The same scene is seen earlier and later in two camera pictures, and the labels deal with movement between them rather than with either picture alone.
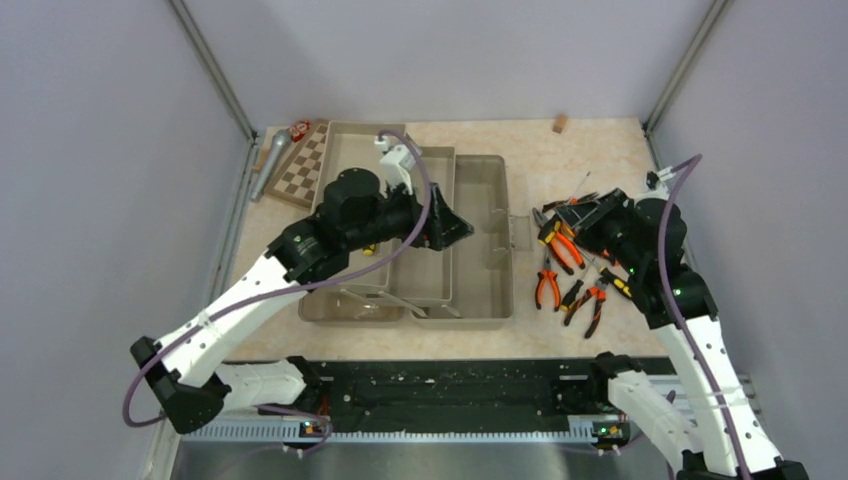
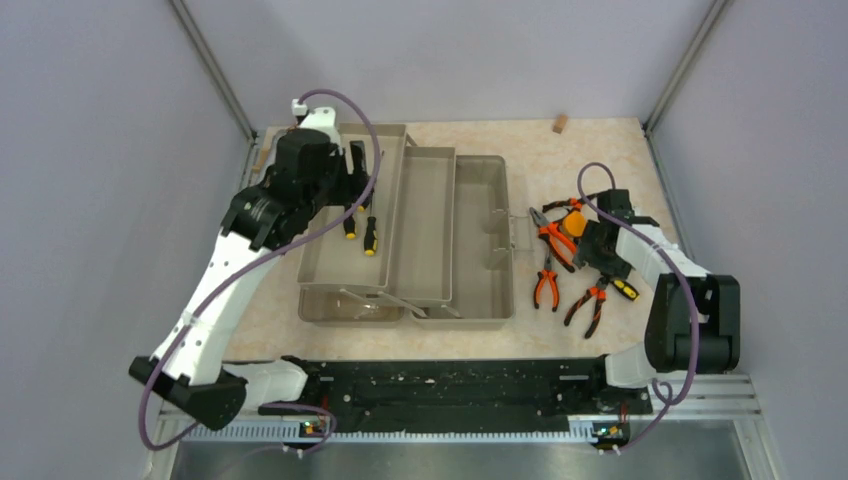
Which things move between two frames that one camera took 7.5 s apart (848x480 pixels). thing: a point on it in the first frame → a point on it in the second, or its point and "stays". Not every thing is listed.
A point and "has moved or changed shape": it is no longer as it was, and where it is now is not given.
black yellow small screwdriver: (575, 197) has moved or changed shape
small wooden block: (561, 123) stays
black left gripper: (443, 226) → (355, 185)
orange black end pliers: (599, 294) stays
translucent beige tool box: (467, 285) stays
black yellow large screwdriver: (613, 280) stays
